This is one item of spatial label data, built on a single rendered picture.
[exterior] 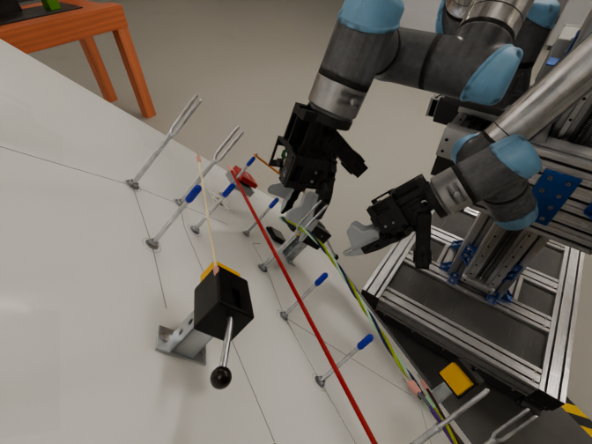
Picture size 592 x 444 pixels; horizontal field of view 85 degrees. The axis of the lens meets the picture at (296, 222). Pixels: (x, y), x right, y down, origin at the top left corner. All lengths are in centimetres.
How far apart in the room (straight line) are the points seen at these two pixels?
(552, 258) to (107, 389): 211
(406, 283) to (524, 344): 53
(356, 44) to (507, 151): 30
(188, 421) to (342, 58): 41
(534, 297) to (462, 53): 156
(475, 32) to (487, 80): 7
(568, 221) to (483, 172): 66
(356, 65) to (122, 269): 35
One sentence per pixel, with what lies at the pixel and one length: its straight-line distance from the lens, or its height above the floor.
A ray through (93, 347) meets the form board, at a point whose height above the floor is 135.
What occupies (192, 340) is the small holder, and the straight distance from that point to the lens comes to 29.
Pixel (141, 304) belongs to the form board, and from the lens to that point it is 31.
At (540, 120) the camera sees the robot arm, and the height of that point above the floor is 127.
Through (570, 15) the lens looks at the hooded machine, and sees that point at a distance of 626.
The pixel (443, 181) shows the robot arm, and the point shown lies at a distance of 61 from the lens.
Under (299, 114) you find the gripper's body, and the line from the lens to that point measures 48.
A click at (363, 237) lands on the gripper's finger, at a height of 109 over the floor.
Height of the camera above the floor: 156
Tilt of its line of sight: 45 degrees down
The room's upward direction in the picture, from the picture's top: straight up
